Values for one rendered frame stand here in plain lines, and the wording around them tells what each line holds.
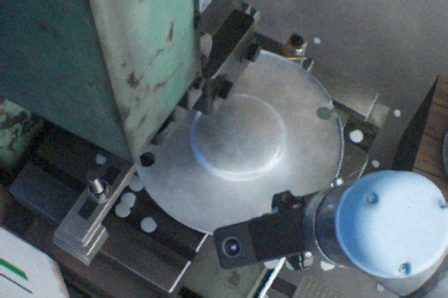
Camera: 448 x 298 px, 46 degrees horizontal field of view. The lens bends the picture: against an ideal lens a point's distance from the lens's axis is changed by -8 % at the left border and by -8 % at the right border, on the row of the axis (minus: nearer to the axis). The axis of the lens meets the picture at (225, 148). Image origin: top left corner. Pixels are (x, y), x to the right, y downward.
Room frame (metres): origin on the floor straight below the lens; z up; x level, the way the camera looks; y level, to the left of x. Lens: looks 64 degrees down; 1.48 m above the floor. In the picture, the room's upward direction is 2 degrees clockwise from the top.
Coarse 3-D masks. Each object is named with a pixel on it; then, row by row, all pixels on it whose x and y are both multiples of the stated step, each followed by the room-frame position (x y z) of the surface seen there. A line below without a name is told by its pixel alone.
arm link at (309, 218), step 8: (336, 184) 0.19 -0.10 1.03; (320, 192) 0.19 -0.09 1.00; (312, 200) 0.18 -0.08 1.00; (320, 200) 0.17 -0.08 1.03; (312, 208) 0.17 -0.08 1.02; (304, 216) 0.17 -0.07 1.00; (312, 216) 0.16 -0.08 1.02; (304, 224) 0.16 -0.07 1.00; (312, 224) 0.15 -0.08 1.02; (304, 232) 0.15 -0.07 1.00; (312, 232) 0.15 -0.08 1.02; (312, 240) 0.14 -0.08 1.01; (312, 248) 0.14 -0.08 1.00; (320, 256) 0.13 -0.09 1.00; (336, 264) 0.12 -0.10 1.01
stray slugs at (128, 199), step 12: (360, 132) 0.44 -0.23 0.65; (96, 156) 0.35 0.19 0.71; (132, 180) 0.32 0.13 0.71; (120, 204) 0.28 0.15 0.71; (132, 204) 0.28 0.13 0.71; (120, 216) 0.26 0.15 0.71; (144, 228) 0.24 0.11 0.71; (264, 264) 0.21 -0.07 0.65; (276, 264) 0.21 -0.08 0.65; (288, 264) 0.21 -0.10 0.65; (324, 264) 0.21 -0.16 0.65
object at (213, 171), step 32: (256, 64) 0.47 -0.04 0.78; (288, 64) 0.48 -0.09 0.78; (256, 96) 0.42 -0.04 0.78; (288, 96) 0.42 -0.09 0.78; (320, 96) 0.43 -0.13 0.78; (192, 128) 0.36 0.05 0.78; (224, 128) 0.36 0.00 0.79; (256, 128) 0.37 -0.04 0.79; (288, 128) 0.37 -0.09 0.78; (320, 128) 0.37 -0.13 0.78; (160, 160) 0.32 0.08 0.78; (192, 160) 0.32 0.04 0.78; (224, 160) 0.32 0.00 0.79; (256, 160) 0.32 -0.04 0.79; (288, 160) 0.32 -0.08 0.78; (320, 160) 0.32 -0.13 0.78; (160, 192) 0.27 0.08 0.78; (192, 192) 0.27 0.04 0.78; (224, 192) 0.27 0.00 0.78; (256, 192) 0.28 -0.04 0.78; (192, 224) 0.23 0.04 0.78; (224, 224) 0.23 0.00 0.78
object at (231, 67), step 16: (208, 0) 0.37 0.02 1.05; (224, 0) 0.40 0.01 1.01; (240, 0) 0.43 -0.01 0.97; (208, 16) 0.37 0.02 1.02; (224, 16) 0.40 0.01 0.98; (240, 16) 0.41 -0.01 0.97; (208, 32) 0.37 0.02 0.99; (224, 32) 0.38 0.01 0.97; (240, 32) 0.39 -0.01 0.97; (208, 48) 0.35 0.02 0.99; (224, 48) 0.36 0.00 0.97; (240, 48) 0.37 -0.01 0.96; (256, 48) 0.39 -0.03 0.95; (208, 64) 0.34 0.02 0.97; (224, 64) 0.34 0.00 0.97; (240, 64) 0.38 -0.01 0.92; (208, 80) 0.32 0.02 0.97; (224, 80) 0.34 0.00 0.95; (208, 96) 0.32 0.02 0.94; (224, 96) 0.32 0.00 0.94; (176, 112) 0.31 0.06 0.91; (208, 112) 0.32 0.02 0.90
